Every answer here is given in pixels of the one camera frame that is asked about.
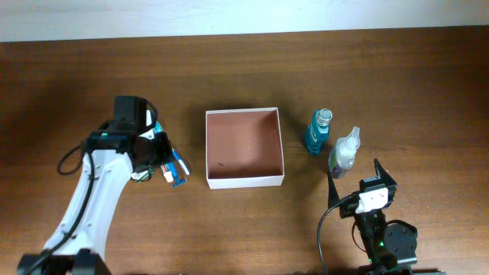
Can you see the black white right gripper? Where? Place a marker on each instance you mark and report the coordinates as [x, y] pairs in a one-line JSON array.
[[391, 186]]

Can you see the pink open cardboard box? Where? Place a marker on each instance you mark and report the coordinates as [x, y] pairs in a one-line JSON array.
[[244, 148]]

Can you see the white green packet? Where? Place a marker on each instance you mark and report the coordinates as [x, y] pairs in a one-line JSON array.
[[142, 173]]

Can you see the clear purple spray bottle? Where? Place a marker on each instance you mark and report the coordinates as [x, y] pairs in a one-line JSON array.
[[342, 155]]

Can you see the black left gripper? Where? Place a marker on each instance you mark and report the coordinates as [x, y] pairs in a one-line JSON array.
[[166, 146]]

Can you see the blue white toothbrush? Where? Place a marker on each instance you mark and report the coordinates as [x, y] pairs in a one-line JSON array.
[[158, 129]]

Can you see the teal mouthwash bottle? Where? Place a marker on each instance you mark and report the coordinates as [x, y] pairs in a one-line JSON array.
[[318, 131]]

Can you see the green toothpaste tube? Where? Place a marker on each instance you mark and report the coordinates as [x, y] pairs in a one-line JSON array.
[[167, 172]]

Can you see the blue disposable razor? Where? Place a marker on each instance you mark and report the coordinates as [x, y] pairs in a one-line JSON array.
[[177, 181]]

